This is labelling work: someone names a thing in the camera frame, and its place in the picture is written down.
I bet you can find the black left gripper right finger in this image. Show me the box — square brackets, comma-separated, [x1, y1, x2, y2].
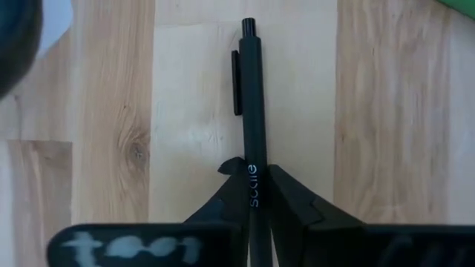
[267, 164, 372, 267]

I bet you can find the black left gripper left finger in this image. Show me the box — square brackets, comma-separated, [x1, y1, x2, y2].
[182, 156, 250, 267]

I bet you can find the black click pen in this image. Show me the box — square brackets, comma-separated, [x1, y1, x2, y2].
[230, 17, 274, 267]

